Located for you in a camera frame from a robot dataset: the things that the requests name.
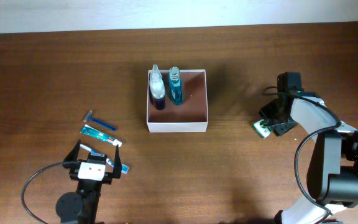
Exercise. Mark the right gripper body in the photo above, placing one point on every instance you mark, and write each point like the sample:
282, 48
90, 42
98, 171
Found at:
272, 114

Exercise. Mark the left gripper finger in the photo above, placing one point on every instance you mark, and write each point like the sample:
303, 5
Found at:
117, 169
71, 161

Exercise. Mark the blue white toothbrush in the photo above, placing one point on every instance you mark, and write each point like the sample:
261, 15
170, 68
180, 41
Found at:
124, 169

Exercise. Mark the green white soap box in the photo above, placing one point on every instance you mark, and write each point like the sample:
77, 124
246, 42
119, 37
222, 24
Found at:
261, 129

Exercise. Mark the green white toothpaste tube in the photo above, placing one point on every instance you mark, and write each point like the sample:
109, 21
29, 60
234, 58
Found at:
89, 131

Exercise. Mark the clear foam pump bottle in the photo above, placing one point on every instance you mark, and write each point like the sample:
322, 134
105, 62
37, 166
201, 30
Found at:
157, 88

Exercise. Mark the blue mouthwash bottle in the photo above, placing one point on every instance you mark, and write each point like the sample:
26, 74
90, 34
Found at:
175, 82

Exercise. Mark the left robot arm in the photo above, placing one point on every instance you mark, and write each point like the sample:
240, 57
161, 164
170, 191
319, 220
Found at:
81, 205

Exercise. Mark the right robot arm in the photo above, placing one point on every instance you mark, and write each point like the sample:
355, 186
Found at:
326, 160

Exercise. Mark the blue disposable razor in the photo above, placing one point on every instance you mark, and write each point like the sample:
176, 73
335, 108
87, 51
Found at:
89, 117

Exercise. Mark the pink open cardboard box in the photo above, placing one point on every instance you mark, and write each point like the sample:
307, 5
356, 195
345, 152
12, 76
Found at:
191, 116

